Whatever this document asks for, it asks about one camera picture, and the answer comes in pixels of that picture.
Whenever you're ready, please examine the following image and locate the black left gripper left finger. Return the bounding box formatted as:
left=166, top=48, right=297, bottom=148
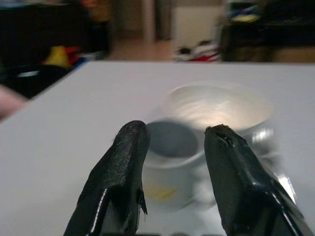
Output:
left=63, top=120, right=151, bottom=236

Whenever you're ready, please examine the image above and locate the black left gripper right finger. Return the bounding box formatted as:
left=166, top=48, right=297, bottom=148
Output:
left=204, top=124, right=315, bottom=236

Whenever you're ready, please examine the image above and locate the white mug with yellow print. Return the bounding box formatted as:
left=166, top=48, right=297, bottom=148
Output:
left=142, top=120, right=217, bottom=213

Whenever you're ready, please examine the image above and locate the white ceramic bowl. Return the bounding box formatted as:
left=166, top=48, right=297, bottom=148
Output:
left=157, top=83, right=275, bottom=154

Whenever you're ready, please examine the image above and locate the yellow and red toy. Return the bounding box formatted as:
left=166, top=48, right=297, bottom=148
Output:
left=43, top=45, right=82, bottom=68

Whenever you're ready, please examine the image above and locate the white red and black clutter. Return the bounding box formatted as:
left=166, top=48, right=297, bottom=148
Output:
left=173, top=40, right=222, bottom=63

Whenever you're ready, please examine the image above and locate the dark shelf with colourful items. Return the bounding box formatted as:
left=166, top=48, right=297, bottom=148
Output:
left=220, top=0, right=315, bottom=63

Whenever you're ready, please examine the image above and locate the dark cabinet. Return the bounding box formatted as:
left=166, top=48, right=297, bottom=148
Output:
left=0, top=0, right=111, bottom=99

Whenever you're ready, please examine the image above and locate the white door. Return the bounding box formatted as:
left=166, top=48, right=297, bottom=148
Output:
left=171, top=0, right=226, bottom=47

